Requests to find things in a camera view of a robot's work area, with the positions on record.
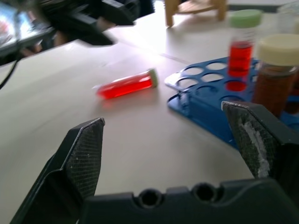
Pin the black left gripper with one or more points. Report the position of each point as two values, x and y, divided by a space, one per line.
60 11

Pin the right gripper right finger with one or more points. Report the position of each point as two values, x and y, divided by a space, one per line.
254 140

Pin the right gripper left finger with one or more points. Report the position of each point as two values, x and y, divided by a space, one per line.
81 158

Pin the blue test tube rack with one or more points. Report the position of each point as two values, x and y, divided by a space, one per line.
198 109

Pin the brown tube, cream cap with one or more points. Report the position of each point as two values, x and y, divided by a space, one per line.
272 86

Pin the wooden stand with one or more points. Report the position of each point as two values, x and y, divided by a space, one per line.
171 11

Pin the red liquid tube, green cap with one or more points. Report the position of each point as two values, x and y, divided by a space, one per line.
240 56
126 86

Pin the black framed screen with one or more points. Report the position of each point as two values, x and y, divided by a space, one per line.
21 28

